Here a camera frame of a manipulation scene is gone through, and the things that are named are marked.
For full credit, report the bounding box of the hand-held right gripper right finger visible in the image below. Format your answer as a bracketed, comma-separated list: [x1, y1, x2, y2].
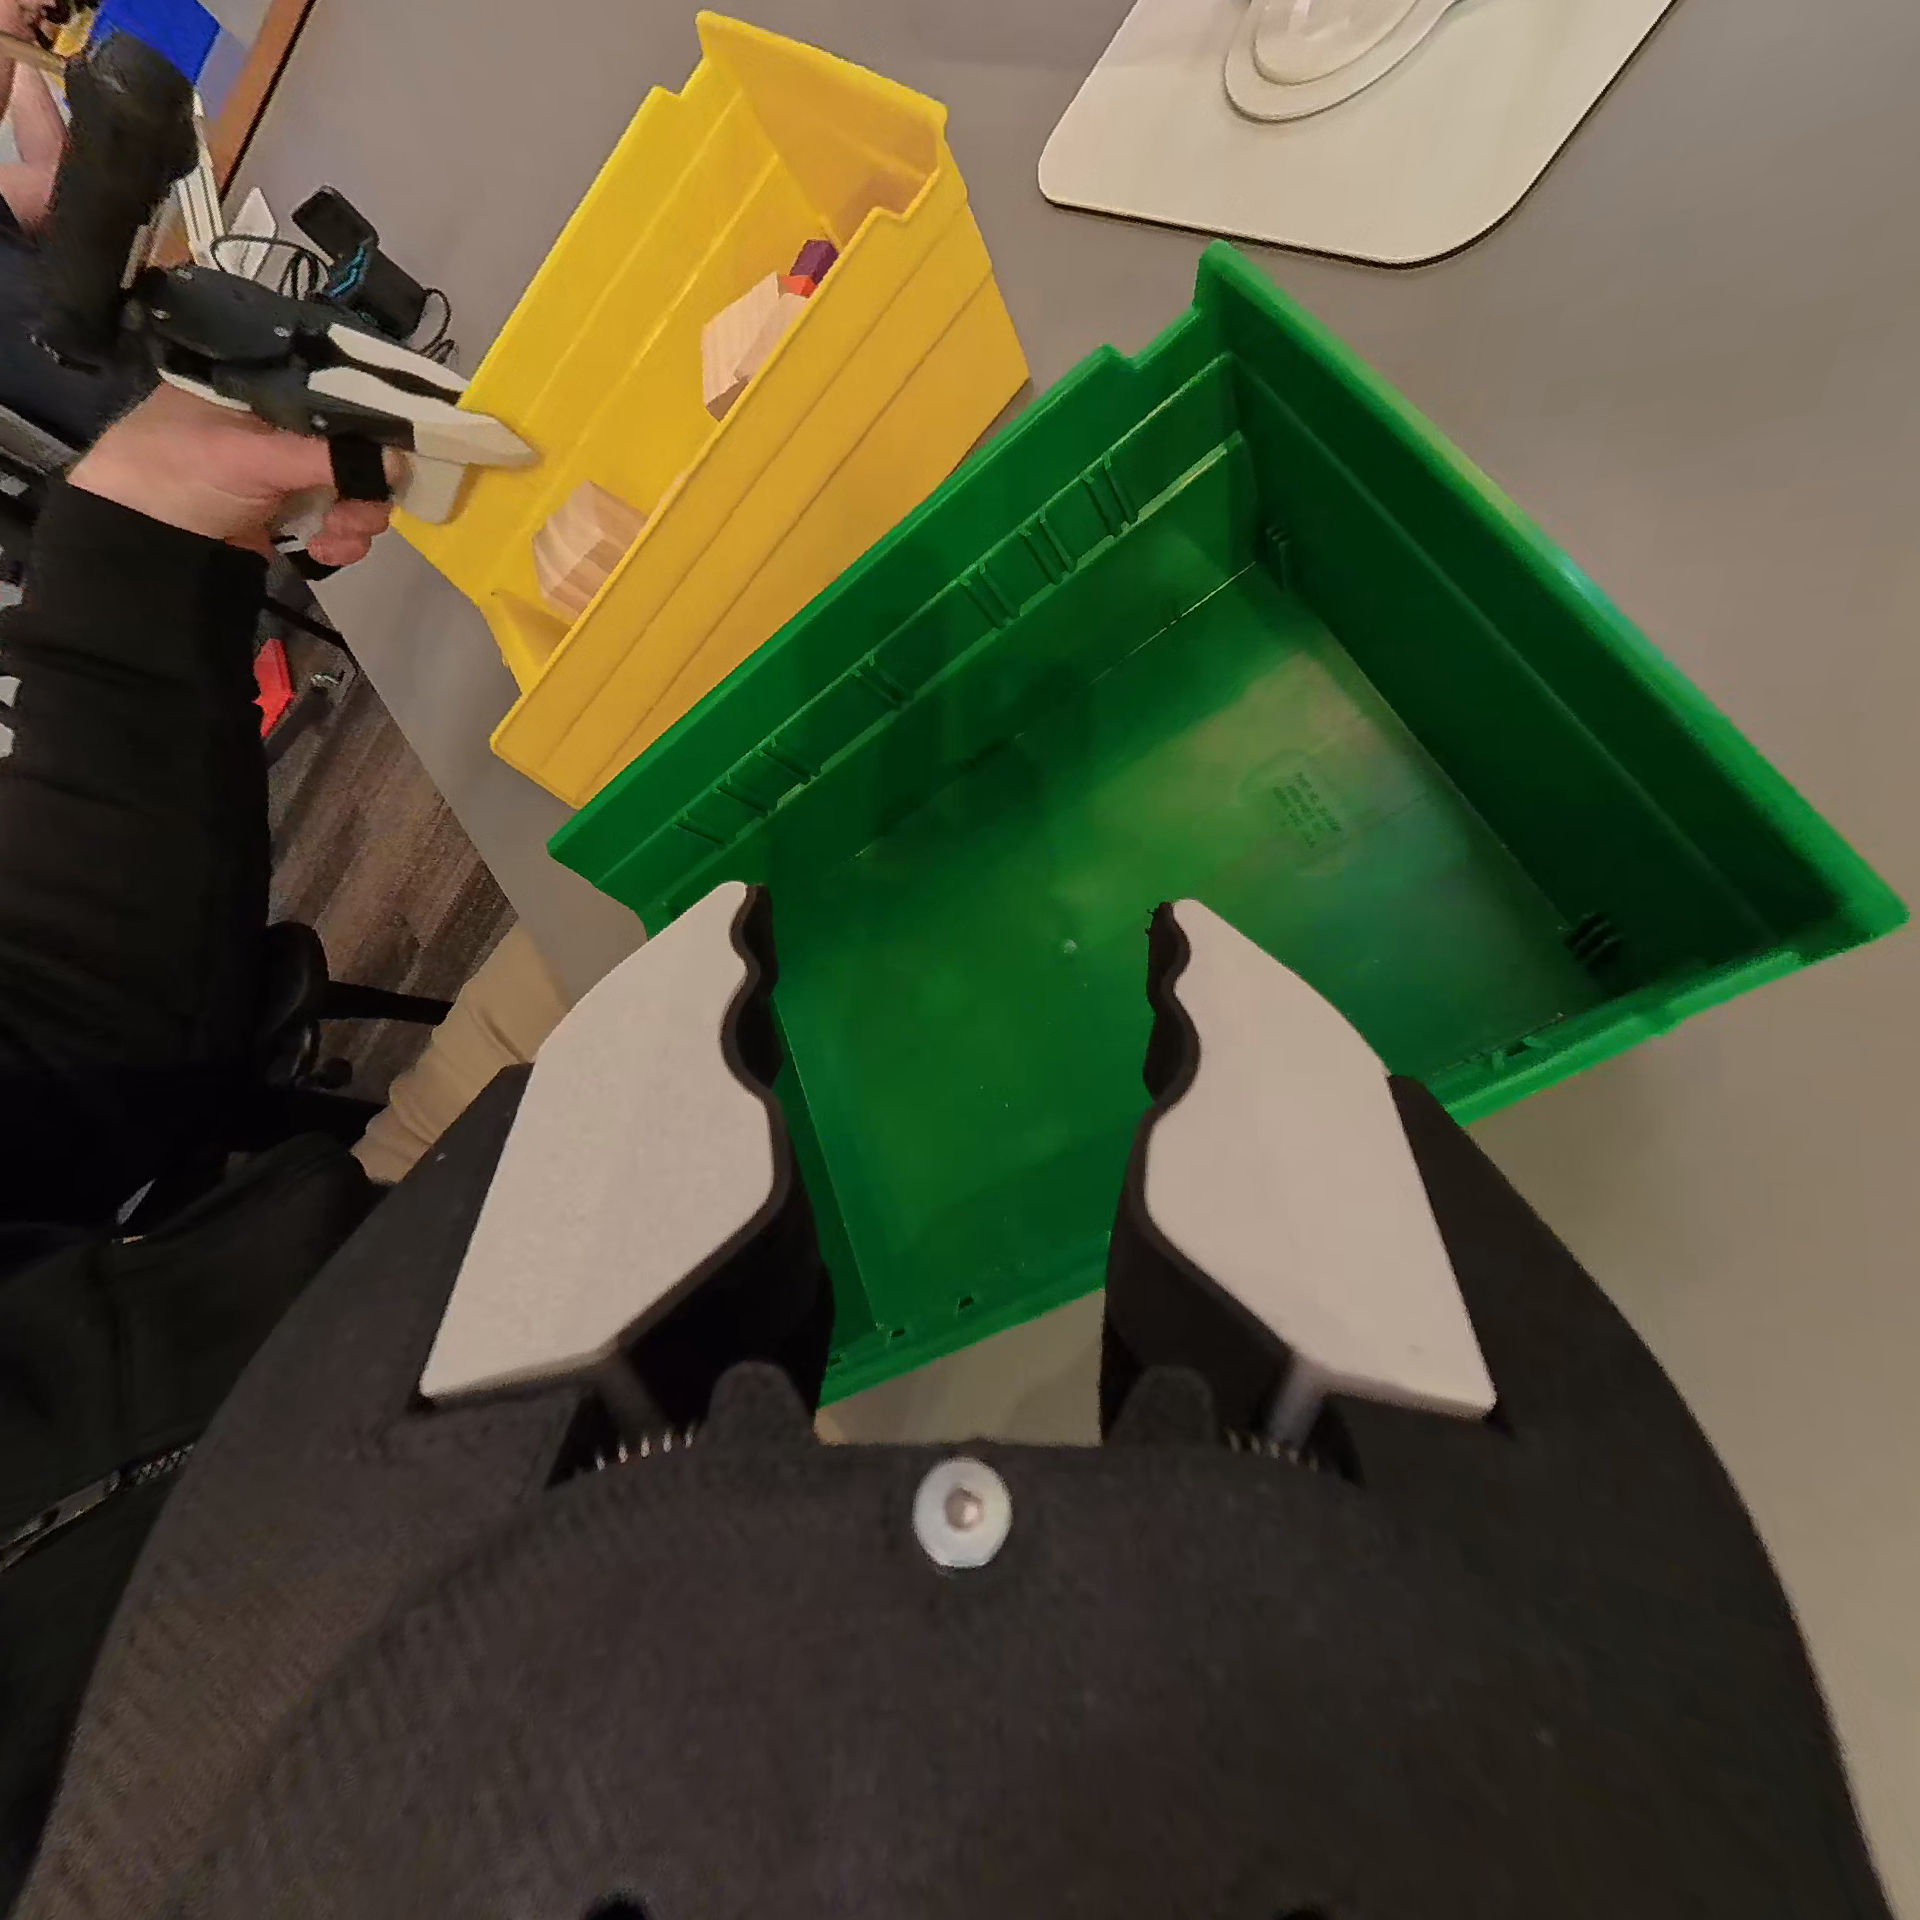
[1099, 899, 1500, 1423]

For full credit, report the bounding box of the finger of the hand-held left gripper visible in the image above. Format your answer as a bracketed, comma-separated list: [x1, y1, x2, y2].
[321, 324, 468, 404]
[306, 366, 543, 527]

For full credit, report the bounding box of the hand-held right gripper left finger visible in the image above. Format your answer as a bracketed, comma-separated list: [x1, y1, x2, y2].
[415, 881, 837, 1415]

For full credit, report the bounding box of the large plain wooden block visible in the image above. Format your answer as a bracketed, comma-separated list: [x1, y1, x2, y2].
[531, 479, 651, 627]
[699, 279, 814, 422]

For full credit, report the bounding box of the yellow plastic bin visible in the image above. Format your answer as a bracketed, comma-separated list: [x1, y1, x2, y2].
[394, 10, 1036, 809]

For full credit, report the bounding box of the green plastic bin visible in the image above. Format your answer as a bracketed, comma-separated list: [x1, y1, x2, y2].
[546, 239, 1910, 1411]

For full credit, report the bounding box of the person's left forearm black sleeve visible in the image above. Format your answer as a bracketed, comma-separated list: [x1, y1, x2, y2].
[0, 477, 275, 1215]

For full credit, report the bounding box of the person's left hand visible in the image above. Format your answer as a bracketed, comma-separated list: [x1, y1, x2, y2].
[67, 395, 395, 573]

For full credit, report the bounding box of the person's leg in khaki trousers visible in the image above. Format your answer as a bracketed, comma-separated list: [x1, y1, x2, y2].
[351, 921, 573, 1189]

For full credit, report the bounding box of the blue plastic bin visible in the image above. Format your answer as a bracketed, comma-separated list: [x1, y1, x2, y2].
[86, 0, 227, 65]

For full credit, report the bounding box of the black chair base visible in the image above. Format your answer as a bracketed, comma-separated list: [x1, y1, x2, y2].
[259, 919, 454, 1116]

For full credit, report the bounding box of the white document holder stand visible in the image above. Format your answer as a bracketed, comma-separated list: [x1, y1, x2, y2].
[1036, 0, 1676, 270]

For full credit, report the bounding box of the black device with cables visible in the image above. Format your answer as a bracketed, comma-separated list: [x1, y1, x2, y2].
[210, 186, 454, 366]

